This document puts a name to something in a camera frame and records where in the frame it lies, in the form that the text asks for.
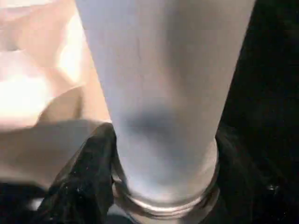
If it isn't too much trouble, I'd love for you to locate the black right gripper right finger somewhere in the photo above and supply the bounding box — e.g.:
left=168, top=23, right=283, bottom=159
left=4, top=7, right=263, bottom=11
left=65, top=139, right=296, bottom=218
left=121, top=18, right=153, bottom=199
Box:
left=214, top=127, right=299, bottom=224

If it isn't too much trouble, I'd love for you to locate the white plastic table top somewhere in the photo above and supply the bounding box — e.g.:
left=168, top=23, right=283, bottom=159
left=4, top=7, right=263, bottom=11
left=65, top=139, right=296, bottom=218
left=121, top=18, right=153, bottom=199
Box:
left=0, top=0, right=127, bottom=190

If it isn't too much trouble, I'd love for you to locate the black work mat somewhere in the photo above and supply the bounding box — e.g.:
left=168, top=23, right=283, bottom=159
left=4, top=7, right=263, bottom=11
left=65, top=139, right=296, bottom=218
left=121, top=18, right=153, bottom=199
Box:
left=0, top=0, right=299, bottom=224

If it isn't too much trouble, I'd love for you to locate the white plastic table leg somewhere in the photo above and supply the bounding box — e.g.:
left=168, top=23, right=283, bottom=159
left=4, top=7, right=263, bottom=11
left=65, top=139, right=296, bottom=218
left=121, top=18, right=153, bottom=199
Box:
left=74, top=0, right=257, bottom=224

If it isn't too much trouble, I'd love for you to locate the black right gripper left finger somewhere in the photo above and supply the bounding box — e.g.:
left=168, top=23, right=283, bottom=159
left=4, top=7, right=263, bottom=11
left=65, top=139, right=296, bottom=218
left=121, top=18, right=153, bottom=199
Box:
left=35, top=122, right=118, bottom=224

